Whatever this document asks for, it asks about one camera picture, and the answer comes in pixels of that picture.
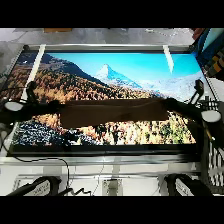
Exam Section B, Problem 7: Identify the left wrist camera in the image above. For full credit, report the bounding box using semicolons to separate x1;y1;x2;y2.
25;80;40;103

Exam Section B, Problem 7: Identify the silver frame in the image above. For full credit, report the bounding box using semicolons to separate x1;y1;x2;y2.
0;43;214;197

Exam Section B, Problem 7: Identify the brown garment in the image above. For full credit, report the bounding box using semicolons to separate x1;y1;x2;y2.
57;97;170;130

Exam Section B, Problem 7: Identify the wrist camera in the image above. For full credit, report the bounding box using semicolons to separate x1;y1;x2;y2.
25;80;40;103
190;78;206;103

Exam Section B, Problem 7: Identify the black mesh basket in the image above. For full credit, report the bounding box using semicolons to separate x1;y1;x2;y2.
204;143;224;195

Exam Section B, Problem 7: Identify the black cable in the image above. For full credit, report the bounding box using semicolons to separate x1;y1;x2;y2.
0;129;94;197

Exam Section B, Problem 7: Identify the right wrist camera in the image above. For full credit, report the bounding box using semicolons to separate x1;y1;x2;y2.
190;78;206;103

